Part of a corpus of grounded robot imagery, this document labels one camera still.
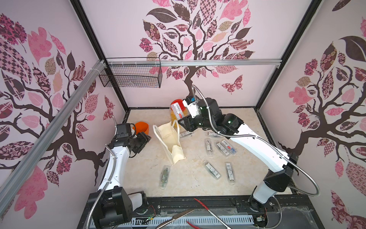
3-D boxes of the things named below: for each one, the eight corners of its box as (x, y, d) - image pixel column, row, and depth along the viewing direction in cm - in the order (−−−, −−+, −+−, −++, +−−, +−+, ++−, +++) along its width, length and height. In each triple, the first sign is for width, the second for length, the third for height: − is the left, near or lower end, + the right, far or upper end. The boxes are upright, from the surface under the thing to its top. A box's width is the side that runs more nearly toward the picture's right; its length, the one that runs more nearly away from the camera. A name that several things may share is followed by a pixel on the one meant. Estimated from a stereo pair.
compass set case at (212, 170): (218, 181, 84) (219, 180, 82) (201, 164, 90) (202, 163, 89) (222, 177, 85) (223, 176, 84) (205, 161, 92) (205, 160, 90)
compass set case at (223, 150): (227, 157, 93) (228, 156, 92) (215, 144, 100) (215, 143, 98) (230, 155, 94) (231, 153, 93) (218, 142, 101) (218, 141, 99)
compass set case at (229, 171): (228, 184, 82) (229, 183, 81) (224, 163, 91) (225, 161, 90) (235, 184, 82) (236, 183, 81) (230, 163, 91) (231, 161, 89)
